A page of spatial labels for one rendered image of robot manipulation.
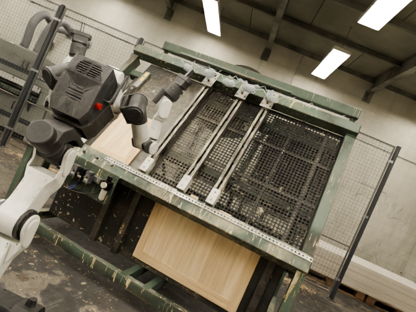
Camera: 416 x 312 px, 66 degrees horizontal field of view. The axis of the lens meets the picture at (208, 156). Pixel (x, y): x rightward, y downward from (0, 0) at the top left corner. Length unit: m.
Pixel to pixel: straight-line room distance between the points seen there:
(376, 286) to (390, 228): 2.30
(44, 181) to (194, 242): 1.29
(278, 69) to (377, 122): 2.56
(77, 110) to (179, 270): 1.51
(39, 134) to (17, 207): 0.35
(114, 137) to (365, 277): 4.89
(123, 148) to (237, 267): 1.26
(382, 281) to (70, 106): 5.76
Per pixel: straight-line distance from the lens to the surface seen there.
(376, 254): 8.45
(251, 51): 7.97
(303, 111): 2.84
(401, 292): 6.63
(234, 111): 2.77
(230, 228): 2.22
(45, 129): 1.51
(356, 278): 6.30
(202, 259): 2.53
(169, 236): 2.59
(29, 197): 1.65
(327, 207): 2.43
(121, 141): 2.71
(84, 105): 1.58
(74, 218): 3.02
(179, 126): 2.65
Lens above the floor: 1.24
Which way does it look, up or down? 1 degrees down
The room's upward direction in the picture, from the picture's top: 24 degrees clockwise
